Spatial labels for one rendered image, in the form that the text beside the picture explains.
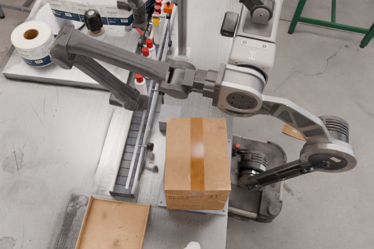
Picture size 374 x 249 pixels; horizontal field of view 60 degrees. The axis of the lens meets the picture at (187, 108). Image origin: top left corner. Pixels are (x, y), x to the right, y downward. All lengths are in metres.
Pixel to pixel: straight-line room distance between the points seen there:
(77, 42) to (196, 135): 0.57
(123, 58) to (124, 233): 0.77
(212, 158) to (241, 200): 0.92
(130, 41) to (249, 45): 1.03
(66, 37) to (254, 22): 0.57
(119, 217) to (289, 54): 2.23
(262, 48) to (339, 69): 2.24
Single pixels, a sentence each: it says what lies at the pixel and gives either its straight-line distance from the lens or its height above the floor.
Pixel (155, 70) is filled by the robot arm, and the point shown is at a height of 1.48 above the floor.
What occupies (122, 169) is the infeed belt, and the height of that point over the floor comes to 0.88.
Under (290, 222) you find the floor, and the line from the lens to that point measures 2.42.
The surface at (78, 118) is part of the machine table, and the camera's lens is 1.73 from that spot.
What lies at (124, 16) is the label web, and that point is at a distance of 1.90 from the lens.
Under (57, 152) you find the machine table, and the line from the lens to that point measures 1.67.
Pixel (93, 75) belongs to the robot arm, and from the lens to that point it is 1.18.
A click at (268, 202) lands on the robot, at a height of 0.29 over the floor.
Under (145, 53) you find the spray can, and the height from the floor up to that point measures 1.08.
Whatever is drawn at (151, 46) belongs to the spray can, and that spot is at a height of 1.06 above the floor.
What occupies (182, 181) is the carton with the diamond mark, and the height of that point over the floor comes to 1.12.
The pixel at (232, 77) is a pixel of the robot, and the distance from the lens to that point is 0.96.
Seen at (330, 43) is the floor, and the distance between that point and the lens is 3.40.
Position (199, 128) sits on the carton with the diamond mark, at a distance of 1.29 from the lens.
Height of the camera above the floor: 2.25
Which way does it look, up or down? 58 degrees down
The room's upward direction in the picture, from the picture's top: 2 degrees clockwise
